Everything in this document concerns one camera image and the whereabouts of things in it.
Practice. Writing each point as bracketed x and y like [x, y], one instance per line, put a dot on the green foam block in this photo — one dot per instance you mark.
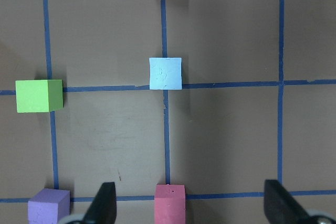
[34, 96]

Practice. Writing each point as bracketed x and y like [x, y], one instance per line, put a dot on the light blue centre foam block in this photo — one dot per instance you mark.
[165, 73]

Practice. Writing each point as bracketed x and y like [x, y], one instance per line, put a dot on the pink foam block near base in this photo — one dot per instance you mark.
[170, 204]

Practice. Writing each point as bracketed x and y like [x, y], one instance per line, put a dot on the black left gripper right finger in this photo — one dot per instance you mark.
[280, 206]

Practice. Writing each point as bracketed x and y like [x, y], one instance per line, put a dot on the purple foam block near base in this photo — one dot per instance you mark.
[49, 206]

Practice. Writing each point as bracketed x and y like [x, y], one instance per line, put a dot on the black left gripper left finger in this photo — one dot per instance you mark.
[104, 206]

